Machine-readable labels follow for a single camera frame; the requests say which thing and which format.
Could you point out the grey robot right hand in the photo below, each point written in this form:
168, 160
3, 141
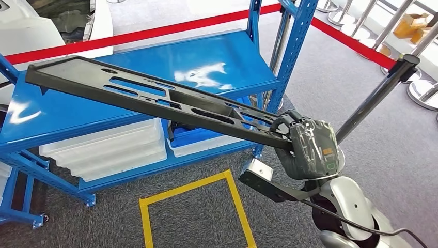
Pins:
311, 150

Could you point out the long black plastic panel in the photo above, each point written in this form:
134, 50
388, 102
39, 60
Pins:
68, 75

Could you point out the blue metal shelf rack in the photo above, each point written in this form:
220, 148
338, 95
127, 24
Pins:
222, 51

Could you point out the red barrier belt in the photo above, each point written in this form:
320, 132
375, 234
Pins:
352, 42
137, 34

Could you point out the white display platform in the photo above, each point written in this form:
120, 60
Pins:
431, 65

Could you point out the cardboard box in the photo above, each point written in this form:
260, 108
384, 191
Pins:
407, 27

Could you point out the white car body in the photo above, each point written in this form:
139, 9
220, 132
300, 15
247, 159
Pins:
30, 34

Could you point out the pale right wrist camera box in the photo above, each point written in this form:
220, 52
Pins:
260, 169

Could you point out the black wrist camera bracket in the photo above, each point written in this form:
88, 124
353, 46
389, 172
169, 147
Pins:
273, 191

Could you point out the black stanchion post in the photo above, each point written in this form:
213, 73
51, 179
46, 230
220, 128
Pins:
373, 102

